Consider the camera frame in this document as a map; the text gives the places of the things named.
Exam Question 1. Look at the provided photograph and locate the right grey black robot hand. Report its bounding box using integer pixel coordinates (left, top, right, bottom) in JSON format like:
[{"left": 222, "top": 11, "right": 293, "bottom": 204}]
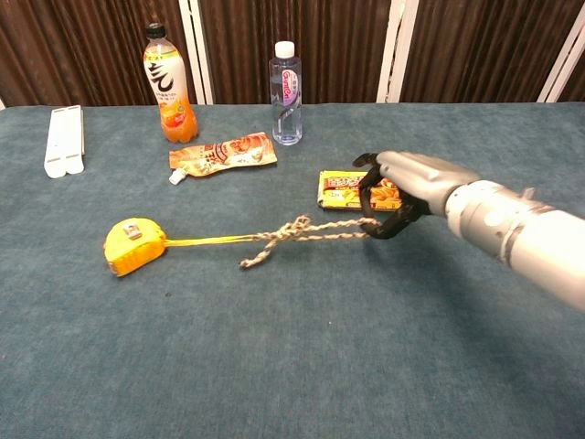
[{"left": 352, "top": 150, "right": 481, "bottom": 241}]

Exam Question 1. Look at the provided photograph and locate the braided beige rope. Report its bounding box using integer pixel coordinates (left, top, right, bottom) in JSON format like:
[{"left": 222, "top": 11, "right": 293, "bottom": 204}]
[{"left": 239, "top": 215, "right": 381, "bottom": 271}]

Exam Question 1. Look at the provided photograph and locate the yellow tape measure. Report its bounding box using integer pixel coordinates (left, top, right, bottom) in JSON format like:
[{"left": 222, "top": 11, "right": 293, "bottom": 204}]
[{"left": 103, "top": 217, "right": 257, "bottom": 278}]

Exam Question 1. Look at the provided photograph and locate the yellow snack box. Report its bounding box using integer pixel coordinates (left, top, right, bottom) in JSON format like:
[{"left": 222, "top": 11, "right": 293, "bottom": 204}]
[{"left": 317, "top": 169, "right": 406, "bottom": 213}]

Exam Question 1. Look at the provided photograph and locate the clear water bottle white cap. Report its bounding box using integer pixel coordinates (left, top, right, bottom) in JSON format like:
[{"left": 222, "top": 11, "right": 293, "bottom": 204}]
[{"left": 268, "top": 40, "right": 304, "bottom": 147}]

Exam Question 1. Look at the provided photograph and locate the orange spout pouch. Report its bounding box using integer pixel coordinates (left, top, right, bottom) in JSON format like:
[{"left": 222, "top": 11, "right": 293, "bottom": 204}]
[{"left": 167, "top": 131, "right": 279, "bottom": 187}]

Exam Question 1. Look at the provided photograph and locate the orange juice bottle black cap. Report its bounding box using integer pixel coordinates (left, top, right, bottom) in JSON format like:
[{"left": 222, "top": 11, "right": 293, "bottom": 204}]
[{"left": 143, "top": 22, "right": 200, "bottom": 145}]

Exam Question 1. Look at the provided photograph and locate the white plastic holder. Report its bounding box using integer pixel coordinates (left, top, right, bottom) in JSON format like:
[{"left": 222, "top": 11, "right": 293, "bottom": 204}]
[{"left": 43, "top": 104, "right": 87, "bottom": 179}]

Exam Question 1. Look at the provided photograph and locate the white partition frame post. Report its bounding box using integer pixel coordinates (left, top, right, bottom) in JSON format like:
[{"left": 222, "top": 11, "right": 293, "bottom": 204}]
[
  {"left": 537, "top": 13, "right": 585, "bottom": 103},
  {"left": 177, "top": 0, "right": 216, "bottom": 106},
  {"left": 376, "top": 0, "right": 420, "bottom": 104}
]

